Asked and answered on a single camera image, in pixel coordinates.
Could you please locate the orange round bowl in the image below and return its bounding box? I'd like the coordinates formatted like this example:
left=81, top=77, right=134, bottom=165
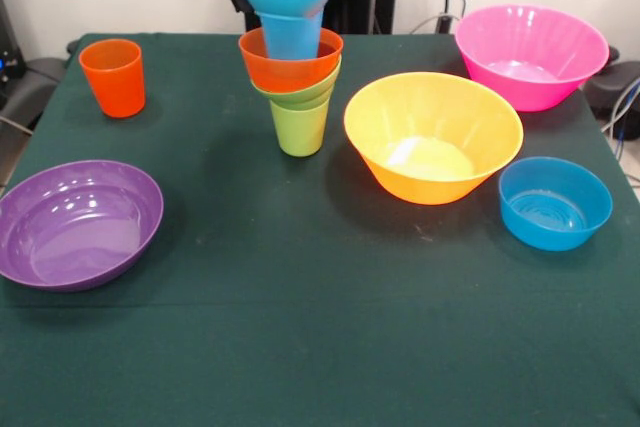
left=238, top=26, right=346, bottom=94

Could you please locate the green stepped bowl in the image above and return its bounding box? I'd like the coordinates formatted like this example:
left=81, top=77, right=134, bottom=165
left=249, top=55, right=343, bottom=111

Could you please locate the black equipment base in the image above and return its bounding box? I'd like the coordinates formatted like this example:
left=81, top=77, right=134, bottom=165
left=582, top=44, right=640, bottom=121

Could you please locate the dark green tablecloth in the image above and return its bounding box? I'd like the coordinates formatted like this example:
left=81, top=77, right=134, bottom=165
left=0, top=32, right=640, bottom=427

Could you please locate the large purple bowl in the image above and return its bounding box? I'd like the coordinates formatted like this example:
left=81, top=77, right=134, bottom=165
left=0, top=159, right=165, bottom=293

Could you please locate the orange plastic cup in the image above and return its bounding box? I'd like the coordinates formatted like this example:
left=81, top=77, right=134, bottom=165
left=78, top=38, right=147, bottom=120

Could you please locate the black computer case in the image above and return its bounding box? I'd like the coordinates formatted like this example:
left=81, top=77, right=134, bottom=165
left=0, top=0, right=27, bottom=109

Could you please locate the green plastic cup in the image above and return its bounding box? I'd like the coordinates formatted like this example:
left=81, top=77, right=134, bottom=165
left=269, top=98, right=331, bottom=157

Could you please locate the grey cable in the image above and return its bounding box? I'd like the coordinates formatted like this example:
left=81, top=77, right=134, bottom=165
left=599, top=74, right=640, bottom=148

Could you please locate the blue round bowl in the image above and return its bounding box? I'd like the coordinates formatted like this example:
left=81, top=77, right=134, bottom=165
left=498, top=156, right=614, bottom=252

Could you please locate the white cable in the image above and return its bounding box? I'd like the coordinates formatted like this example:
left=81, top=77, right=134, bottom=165
left=407, top=13, right=459, bottom=34

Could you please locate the large pink bowl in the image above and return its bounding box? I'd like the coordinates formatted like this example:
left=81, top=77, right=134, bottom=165
left=453, top=3, right=611, bottom=113

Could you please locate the blue plastic cup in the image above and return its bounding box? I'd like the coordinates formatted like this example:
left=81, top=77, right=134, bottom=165
left=258, top=10, right=325, bottom=60

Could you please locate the large yellow-orange bowl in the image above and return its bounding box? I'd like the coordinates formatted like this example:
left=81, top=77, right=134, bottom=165
left=343, top=71, right=525, bottom=206

